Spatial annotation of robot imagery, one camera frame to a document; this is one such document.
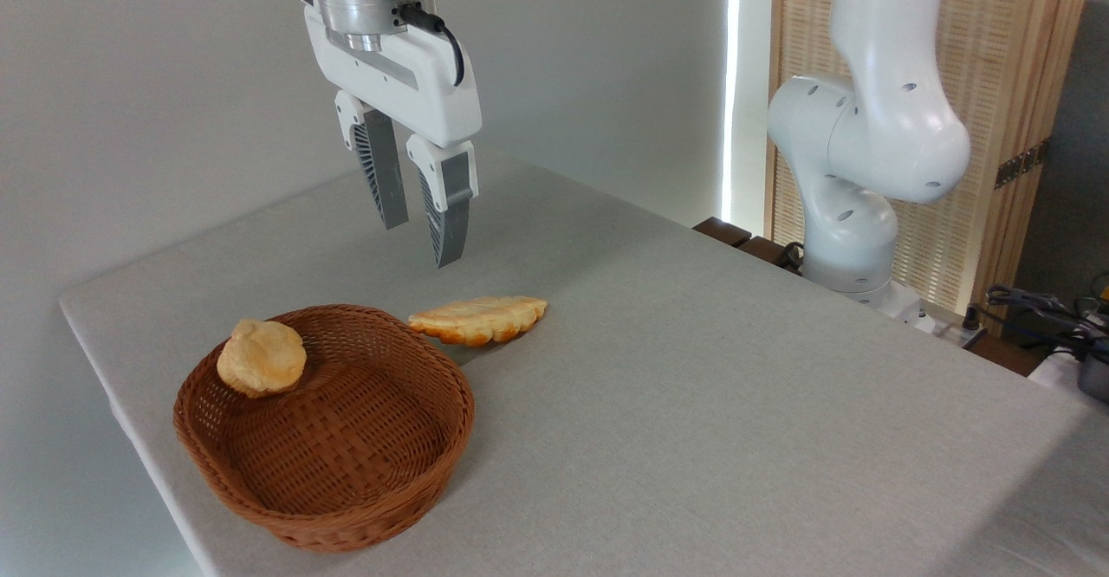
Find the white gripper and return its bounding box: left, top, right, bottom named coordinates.
left=294, top=0, right=483, bottom=269

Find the round bread roll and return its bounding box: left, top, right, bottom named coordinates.
left=217, top=318, right=308, bottom=399

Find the flat long bread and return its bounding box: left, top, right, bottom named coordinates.
left=408, top=295, right=548, bottom=347

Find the brown wicker basket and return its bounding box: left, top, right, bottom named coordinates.
left=172, top=303, right=477, bottom=554

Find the dark brown wooden block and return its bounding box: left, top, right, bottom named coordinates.
left=693, top=217, right=753, bottom=249
left=736, top=235, right=805, bottom=276

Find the grey tablecloth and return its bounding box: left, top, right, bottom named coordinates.
left=58, top=147, right=1109, bottom=577

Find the white power strip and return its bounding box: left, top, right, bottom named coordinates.
left=917, top=310, right=989, bottom=349

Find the bamboo folding screen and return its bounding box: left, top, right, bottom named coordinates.
left=766, top=0, right=1098, bottom=318

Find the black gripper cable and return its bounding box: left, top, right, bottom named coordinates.
left=399, top=3, right=466, bottom=88

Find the black cable bundle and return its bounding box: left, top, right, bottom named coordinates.
left=985, top=284, right=1109, bottom=363

